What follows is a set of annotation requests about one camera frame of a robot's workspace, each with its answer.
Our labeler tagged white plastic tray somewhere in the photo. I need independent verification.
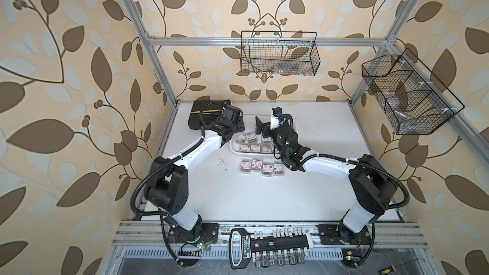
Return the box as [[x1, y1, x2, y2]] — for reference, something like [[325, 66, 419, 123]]
[[230, 115, 280, 158]]

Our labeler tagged paper clip box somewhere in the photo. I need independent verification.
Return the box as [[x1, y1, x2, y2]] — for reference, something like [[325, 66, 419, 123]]
[[239, 159, 252, 174], [251, 159, 263, 173], [261, 162, 274, 177], [273, 163, 285, 177]]

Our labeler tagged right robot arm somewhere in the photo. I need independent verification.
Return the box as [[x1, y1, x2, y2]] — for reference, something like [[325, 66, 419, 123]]
[[255, 107, 410, 244]]

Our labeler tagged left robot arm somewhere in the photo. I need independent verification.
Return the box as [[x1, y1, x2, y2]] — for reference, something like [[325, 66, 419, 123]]
[[130, 100, 245, 268]]

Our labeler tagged black tool case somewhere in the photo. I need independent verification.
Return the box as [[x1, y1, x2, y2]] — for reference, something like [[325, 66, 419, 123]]
[[188, 99, 232, 130]]

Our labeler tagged socket set holder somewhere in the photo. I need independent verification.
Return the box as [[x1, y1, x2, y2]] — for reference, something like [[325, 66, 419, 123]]
[[228, 227, 313, 270]]

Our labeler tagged yellow handled hex key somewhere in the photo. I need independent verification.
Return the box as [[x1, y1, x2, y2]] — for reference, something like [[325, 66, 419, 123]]
[[191, 109, 222, 114]]

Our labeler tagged back wire basket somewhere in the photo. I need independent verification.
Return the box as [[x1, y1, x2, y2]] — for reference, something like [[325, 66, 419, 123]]
[[239, 30, 321, 76]]

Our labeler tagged wire basket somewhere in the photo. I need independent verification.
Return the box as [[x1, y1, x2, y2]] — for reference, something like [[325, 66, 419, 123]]
[[239, 30, 321, 76], [362, 49, 465, 136]]

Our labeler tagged right wire basket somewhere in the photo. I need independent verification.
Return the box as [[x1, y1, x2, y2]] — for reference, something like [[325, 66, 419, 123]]
[[362, 49, 465, 136]]

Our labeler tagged yellow handled screwdriver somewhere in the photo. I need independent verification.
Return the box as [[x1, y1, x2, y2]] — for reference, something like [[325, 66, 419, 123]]
[[378, 259, 418, 275]]

